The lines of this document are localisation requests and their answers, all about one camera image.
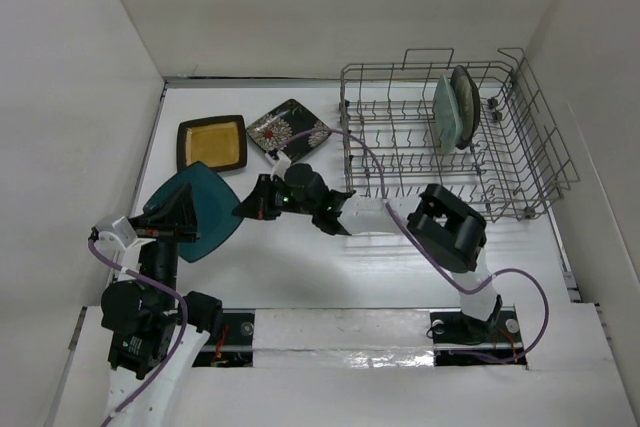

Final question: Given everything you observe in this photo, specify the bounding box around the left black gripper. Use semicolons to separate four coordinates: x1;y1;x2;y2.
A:
129;179;201;308

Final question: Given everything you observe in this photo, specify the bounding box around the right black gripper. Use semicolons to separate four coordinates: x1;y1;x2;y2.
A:
234;171;317;219

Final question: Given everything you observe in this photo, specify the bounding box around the teal square plate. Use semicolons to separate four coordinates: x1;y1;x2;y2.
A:
143;162;242;263

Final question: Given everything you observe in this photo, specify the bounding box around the yellow square plate black rim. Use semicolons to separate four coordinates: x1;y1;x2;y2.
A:
176;115;247;172

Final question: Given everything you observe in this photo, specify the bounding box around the black floral square plate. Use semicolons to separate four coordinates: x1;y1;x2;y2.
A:
246;98;331;167

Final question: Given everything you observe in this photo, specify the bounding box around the pale green rectangular plate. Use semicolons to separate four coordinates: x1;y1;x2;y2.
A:
433;75;463;155

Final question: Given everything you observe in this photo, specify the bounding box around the round cream plate brown rim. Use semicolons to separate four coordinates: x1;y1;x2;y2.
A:
450;65;481;150

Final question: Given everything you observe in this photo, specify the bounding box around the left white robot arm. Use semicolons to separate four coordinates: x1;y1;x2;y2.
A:
88;184;225;426

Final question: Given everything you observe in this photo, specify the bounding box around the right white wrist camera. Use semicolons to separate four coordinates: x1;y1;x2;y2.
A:
265;150;292;180

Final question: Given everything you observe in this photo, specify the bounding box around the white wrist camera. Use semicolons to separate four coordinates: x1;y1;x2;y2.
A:
89;216;145;252
265;150;292;180

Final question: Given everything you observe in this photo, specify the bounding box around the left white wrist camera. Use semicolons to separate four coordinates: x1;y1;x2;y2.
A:
89;216;145;252

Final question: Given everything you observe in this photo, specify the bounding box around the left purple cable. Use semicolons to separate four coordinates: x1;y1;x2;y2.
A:
88;236;190;418

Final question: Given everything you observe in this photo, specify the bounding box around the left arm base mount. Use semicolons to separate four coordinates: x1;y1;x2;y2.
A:
193;309;255;368

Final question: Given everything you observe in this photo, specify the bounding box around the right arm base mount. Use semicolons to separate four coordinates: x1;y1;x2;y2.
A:
426;308;527;367

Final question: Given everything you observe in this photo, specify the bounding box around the grey wire dish rack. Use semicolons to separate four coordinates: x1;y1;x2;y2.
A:
339;47;580;222

